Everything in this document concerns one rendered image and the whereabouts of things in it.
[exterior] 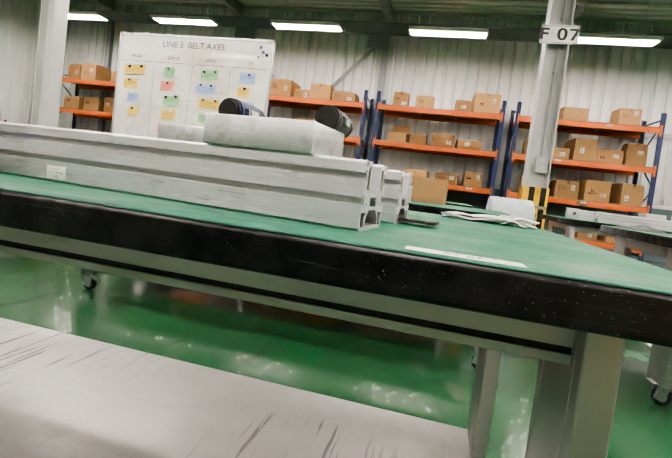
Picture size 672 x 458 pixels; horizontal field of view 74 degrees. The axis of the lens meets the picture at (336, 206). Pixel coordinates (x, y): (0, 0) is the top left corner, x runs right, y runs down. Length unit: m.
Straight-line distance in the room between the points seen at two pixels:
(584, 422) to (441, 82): 11.13
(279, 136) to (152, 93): 3.91
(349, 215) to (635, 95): 11.71
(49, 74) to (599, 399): 9.10
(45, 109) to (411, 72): 7.78
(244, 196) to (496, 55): 11.26
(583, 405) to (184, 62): 4.10
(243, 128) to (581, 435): 0.50
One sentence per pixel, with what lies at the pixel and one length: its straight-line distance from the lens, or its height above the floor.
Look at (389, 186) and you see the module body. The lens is 0.71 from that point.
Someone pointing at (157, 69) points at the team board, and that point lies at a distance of 4.47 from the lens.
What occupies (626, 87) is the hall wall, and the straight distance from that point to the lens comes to 12.15.
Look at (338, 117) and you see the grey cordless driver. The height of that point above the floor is 0.97.
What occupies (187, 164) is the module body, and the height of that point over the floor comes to 0.83.
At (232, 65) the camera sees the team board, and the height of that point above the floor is 1.72.
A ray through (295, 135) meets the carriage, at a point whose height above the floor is 0.89.
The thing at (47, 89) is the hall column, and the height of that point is 1.78.
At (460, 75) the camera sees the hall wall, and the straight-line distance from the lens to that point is 11.57.
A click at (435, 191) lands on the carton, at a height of 0.85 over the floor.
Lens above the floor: 0.83
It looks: 3 degrees down
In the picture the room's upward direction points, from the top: 7 degrees clockwise
